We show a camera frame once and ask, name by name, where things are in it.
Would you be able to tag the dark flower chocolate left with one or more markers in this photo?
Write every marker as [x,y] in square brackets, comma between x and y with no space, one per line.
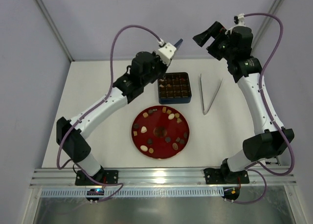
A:
[135,126]

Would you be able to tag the brown oval chocolate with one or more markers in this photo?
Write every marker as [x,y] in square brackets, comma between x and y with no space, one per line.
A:
[175,146]

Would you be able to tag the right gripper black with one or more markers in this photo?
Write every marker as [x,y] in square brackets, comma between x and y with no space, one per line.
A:
[214,44]

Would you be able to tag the grey flower chocolate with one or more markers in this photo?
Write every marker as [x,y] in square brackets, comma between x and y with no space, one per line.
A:
[168,139]

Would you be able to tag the dark cone chocolate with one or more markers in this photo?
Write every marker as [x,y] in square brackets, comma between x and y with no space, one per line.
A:
[149,141]

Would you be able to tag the base plate black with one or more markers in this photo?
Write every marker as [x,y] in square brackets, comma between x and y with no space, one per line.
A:
[217,176]
[110,177]

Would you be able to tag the blue tin lid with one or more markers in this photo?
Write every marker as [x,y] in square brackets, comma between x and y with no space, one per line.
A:
[178,44]

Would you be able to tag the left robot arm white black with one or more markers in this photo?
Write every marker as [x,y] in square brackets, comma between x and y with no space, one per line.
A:
[71,135]

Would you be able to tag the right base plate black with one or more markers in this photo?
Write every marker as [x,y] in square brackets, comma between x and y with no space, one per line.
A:
[217,176]

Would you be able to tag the white slotted cable duct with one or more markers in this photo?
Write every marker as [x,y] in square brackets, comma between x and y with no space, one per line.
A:
[132,192]

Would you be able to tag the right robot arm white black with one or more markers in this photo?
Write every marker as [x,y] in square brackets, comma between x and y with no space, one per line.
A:
[271,137]

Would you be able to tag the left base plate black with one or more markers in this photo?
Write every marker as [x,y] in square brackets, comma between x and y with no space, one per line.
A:
[110,177]

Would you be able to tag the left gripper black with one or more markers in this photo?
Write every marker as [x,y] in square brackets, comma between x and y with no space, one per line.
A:
[161,69]

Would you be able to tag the metal tongs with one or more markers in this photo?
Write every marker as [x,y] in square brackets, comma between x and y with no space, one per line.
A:
[208,91]

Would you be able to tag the white shell chocolate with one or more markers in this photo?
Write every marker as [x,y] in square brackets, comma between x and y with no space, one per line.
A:
[143,129]

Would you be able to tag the aluminium mounting rail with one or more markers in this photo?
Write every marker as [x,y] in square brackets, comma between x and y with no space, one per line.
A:
[50,177]

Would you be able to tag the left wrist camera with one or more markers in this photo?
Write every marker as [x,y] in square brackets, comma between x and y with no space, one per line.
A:
[166,53]

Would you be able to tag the blue chocolate box with tray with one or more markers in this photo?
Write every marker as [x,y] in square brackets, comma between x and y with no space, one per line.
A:
[175,92]

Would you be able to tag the white swirl oval chocolate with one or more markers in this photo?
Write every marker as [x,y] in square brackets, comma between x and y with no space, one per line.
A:
[144,148]

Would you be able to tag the red round plate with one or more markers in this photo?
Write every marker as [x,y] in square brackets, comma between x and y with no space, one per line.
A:
[158,128]

